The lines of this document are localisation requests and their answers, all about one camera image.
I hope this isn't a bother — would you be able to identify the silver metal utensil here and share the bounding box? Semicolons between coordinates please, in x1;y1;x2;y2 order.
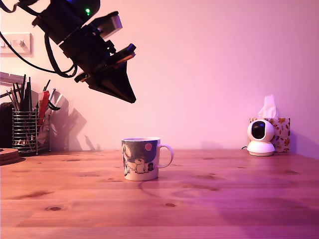
49;87;64;108

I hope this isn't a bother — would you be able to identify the red utensil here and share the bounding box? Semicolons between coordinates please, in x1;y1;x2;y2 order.
38;91;50;125

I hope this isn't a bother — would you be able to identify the thin black stick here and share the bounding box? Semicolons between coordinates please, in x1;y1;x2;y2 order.
22;74;27;105

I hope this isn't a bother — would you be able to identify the pale plastic bag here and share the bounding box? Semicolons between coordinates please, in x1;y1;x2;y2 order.
36;109;58;145

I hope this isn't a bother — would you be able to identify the wide black spatula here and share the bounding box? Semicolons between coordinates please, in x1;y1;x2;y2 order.
24;77;33;112

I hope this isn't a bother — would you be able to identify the cartoon print ceramic mug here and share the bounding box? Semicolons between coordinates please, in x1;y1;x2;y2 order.
121;136;174;182

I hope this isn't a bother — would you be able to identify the wooden chopstick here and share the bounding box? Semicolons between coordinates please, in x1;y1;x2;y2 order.
10;87;20;112
5;90;17;112

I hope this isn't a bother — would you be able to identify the dark brown basket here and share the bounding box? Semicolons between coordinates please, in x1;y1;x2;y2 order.
0;103;14;149

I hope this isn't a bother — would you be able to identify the round cork trivet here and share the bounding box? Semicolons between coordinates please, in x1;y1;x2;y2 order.
0;148;20;166

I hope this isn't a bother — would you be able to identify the white tissue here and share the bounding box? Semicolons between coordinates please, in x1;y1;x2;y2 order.
258;94;279;119

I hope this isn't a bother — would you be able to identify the leaf print tissue box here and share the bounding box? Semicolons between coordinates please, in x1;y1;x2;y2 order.
249;117;291;153

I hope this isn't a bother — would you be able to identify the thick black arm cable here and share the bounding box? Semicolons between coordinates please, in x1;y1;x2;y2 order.
44;33;78;78

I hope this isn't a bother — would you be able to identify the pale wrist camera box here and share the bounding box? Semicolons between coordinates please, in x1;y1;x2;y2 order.
82;11;123;39

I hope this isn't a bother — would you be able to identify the thin black cable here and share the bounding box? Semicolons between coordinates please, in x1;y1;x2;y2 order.
0;31;75;77

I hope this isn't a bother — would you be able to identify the white wall switch plate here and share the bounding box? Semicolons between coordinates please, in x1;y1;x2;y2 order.
0;32;34;58

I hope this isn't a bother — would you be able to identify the grey metal rack rail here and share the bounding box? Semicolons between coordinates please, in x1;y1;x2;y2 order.
0;72;26;87

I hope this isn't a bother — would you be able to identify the chrome wire utensil holder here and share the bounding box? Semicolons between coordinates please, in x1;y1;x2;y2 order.
11;109;51;156

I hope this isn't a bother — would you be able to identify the small white round camera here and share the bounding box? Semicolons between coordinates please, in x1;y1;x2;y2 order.
247;119;276;157

